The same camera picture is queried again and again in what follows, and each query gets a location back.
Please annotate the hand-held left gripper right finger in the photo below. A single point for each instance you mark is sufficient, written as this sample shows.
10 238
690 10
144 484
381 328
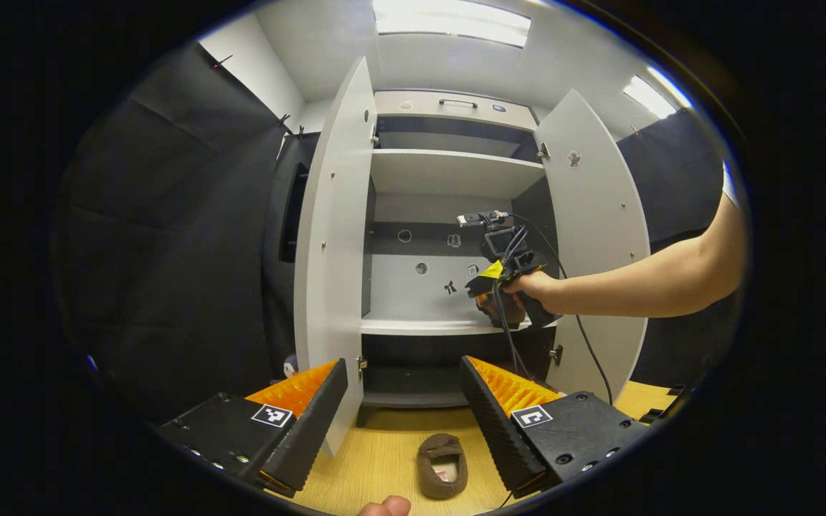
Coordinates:
495 423

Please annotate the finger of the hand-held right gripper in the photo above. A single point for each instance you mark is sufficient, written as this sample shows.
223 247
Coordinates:
486 283

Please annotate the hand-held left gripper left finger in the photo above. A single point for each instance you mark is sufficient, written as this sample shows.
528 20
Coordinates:
312 430

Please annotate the grey shoe cabinet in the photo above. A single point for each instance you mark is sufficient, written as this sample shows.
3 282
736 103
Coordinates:
449 172

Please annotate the grey shoe cabinet door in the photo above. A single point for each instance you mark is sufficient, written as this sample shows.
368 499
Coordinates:
599 215
334 251

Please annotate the grey cabinet drawer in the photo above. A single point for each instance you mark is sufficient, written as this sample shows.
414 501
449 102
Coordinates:
456 109

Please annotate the penguin plush toy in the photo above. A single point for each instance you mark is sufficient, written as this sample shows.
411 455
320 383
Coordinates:
290 367

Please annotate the small ceiling light panel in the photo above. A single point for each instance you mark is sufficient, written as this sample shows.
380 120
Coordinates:
653 97

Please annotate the large ceiling light panel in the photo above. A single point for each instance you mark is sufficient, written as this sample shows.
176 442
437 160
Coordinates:
452 21

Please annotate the black backdrop cloth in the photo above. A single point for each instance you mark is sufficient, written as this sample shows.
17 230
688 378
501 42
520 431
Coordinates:
169 251

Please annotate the white shirt sleeve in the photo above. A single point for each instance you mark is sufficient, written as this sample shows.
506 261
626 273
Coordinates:
730 186

